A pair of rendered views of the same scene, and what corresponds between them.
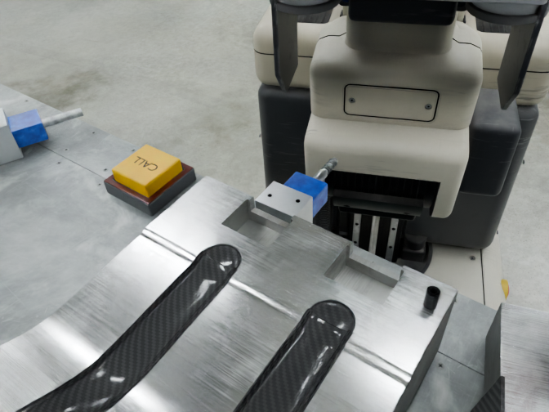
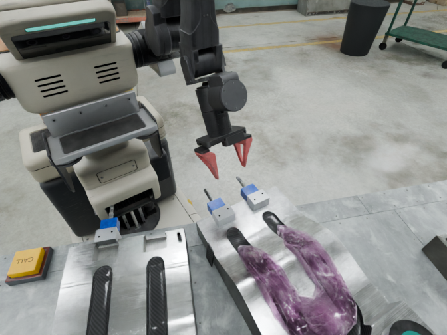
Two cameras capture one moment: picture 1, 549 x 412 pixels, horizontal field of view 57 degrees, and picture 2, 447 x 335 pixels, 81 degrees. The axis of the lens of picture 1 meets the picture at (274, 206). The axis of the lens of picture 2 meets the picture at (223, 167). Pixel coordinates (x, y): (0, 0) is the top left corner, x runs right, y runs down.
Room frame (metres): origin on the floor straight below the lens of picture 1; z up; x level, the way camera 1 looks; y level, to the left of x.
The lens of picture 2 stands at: (-0.07, 0.06, 1.43)
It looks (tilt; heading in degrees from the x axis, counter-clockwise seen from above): 44 degrees down; 310
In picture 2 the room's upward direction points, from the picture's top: straight up
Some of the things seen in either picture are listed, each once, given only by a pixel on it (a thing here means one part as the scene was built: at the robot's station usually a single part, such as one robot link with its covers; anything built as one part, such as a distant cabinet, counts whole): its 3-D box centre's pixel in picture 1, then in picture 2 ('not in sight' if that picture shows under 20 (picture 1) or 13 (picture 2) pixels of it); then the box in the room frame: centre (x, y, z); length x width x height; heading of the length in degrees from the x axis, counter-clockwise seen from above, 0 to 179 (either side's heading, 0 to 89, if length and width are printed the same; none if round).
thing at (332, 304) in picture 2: not in sight; (297, 274); (-0.03, -0.21, 0.90); 0.26 x 0.18 x 0.08; 159
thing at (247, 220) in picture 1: (261, 234); (108, 253); (0.32, 0.01, 0.87); 0.05 x 0.05 x 0.04; 52
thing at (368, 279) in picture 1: (363, 284); (156, 244); (0.26, -0.07, 0.87); 0.05 x 0.05 x 0.04; 52
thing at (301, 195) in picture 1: (307, 190); (110, 224); (0.43, -0.04, 0.83); 0.13 x 0.05 x 0.05; 143
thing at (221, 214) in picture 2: not in sight; (215, 205); (0.24, -0.26, 0.86); 0.13 x 0.05 x 0.05; 159
